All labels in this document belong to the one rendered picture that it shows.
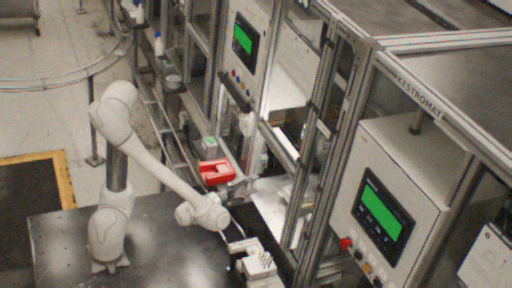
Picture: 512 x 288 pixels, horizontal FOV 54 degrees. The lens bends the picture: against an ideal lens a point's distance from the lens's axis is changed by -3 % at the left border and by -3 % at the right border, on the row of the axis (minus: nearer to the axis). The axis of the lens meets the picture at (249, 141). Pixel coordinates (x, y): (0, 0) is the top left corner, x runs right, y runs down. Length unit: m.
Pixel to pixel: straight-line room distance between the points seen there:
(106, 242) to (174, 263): 0.36
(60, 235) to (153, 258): 0.49
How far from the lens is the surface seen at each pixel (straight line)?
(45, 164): 4.21
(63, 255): 2.66
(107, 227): 2.40
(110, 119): 2.06
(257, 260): 2.31
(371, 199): 1.65
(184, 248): 2.65
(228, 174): 2.64
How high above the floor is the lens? 2.68
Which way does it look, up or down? 37 degrees down
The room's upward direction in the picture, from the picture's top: 9 degrees clockwise
